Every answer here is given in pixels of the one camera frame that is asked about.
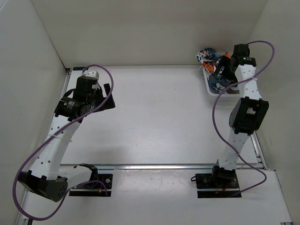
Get colourful patterned shorts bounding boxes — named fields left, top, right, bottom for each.
left=195, top=48, right=237, bottom=86

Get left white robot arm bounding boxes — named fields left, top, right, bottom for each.
left=17, top=75, right=115, bottom=202

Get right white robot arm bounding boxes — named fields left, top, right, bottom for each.
left=210, top=44, right=269, bottom=188

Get white plastic basket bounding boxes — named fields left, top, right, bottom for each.
left=201, top=66, right=240, bottom=98

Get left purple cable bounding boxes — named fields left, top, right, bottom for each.
left=14, top=65, right=114, bottom=221

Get purple cable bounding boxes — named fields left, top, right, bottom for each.
left=212, top=41, right=275, bottom=194
left=14, top=65, right=114, bottom=221

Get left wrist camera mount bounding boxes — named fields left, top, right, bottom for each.
left=82, top=70, right=99, bottom=80

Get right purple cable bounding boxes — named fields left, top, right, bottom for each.
left=212, top=41, right=275, bottom=194

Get aluminium frame rail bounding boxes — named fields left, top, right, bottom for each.
left=58, top=164, right=218, bottom=171

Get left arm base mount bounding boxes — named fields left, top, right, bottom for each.
left=67, top=164, right=113, bottom=197

